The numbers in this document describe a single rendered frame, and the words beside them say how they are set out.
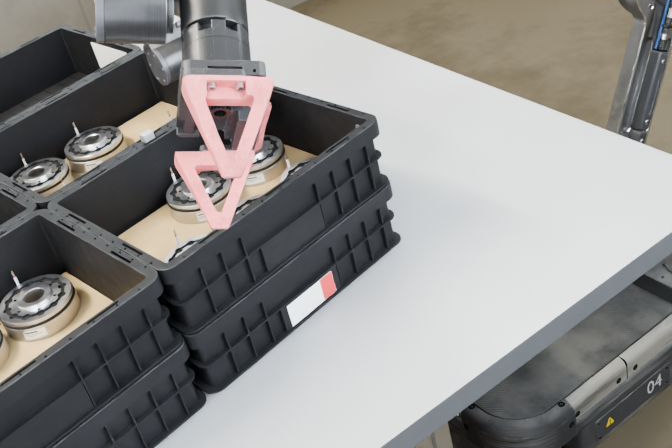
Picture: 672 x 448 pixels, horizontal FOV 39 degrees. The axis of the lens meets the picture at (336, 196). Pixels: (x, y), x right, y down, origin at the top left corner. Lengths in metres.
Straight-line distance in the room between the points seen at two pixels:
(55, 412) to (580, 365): 1.07
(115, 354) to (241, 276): 0.20
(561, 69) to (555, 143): 1.73
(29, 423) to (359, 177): 0.56
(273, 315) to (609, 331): 0.85
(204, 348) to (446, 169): 0.58
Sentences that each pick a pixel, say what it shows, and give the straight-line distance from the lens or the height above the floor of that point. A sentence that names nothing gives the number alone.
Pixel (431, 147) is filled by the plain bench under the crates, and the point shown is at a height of 0.70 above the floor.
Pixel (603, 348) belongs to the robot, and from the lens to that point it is 1.92.
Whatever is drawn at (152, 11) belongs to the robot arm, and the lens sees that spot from 0.79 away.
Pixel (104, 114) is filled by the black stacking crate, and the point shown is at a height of 0.86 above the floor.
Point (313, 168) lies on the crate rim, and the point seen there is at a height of 0.93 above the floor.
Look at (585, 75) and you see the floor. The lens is 3.32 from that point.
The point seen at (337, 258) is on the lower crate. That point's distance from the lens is 1.37.
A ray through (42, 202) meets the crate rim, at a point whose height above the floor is 0.93.
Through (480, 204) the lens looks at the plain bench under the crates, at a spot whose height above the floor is 0.70.
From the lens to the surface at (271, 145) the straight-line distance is 1.48.
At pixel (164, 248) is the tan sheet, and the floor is 0.83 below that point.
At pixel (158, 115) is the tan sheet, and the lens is 1.75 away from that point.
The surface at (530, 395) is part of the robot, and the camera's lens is 1.84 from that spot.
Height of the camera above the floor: 1.58
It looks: 33 degrees down
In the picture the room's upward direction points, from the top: 14 degrees counter-clockwise
